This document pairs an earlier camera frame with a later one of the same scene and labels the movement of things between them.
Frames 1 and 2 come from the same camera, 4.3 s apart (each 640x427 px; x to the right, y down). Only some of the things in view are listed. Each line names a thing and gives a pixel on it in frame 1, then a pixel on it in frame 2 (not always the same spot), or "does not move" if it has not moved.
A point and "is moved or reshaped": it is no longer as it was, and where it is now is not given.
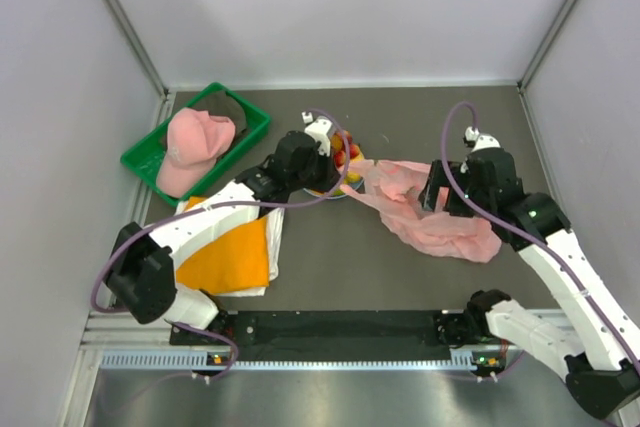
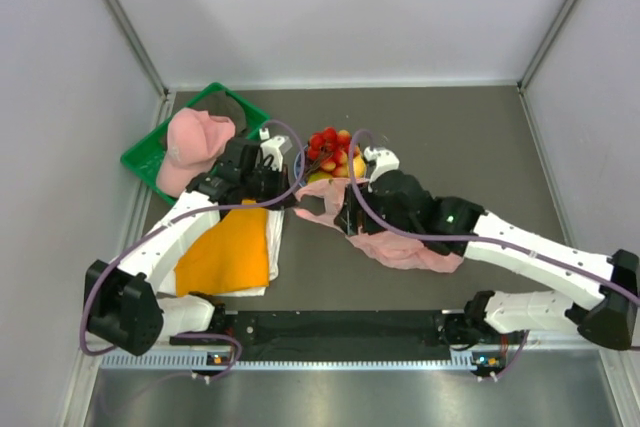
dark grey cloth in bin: [221, 104] does not move
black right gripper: [428, 197] → [349, 217]
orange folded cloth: [235, 261] does not move
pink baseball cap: [194, 141] does not move
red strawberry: [354, 151] is moved or reshaped
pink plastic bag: [395, 189] is moved or reshaped
